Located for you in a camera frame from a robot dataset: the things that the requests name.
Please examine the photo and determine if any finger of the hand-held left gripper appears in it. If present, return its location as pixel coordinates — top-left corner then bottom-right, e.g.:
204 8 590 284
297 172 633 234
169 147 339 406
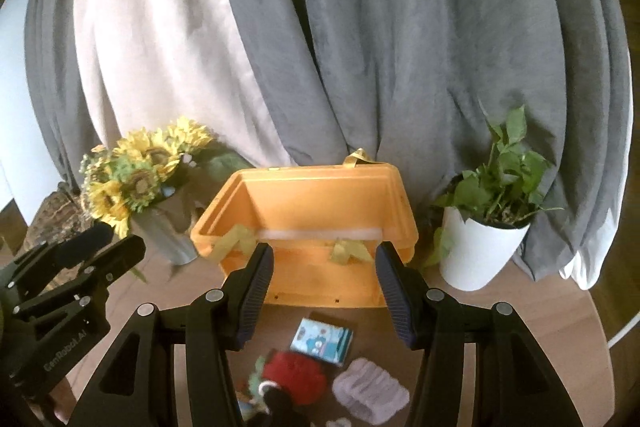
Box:
12 234 147 324
0 222 115 308

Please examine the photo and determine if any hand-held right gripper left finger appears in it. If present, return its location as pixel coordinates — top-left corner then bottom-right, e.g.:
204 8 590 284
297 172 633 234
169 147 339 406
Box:
67 243 275 427

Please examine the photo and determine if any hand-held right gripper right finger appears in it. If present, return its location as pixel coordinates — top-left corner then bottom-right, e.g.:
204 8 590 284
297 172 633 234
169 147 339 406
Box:
375 242 586 427

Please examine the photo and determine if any orange plastic storage box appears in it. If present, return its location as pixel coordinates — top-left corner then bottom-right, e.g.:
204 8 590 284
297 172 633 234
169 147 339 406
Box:
190 149 420 309

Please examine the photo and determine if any blue cartoon tissue pack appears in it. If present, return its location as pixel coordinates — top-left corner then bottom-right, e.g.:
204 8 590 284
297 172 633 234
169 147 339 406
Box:
290 317 356 367

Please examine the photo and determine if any red fluffy plush toy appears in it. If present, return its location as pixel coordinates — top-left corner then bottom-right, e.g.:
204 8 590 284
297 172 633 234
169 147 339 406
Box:
237 349 328 427

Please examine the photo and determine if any lavender fluffy soft pad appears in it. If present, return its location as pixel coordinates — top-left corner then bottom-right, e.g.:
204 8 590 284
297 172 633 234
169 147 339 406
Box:
332 357 411 425

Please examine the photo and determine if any brown wicker basket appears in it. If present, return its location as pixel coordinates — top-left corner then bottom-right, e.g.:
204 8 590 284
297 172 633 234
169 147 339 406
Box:
24 182 101 269

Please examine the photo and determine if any grey vase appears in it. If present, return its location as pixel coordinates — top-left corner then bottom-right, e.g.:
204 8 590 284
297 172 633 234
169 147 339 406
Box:
130 194 201 265

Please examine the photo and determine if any artificial sunflower bouquet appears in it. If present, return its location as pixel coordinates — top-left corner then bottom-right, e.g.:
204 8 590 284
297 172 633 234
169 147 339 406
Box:
77 117 246 240

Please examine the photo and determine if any white plant pot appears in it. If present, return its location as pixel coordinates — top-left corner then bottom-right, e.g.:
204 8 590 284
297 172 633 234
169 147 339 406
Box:
439 174 532 292

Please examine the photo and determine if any green leafy plant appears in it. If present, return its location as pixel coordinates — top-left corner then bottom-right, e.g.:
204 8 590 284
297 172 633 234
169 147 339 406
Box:
422 104 563 268

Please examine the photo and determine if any white sheer curtain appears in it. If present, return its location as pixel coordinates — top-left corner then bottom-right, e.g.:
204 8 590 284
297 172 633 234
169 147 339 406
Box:
559 187 632 293

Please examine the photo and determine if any beige curtain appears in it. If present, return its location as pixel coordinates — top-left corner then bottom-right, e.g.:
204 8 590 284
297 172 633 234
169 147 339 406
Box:
72 0 301 172

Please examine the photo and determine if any grey curtain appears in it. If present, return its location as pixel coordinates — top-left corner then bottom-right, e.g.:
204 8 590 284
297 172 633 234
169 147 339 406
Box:
22 0 632 283

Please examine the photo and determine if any white cable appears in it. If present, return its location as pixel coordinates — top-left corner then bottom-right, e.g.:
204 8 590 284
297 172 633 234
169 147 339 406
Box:
604 302 637 350

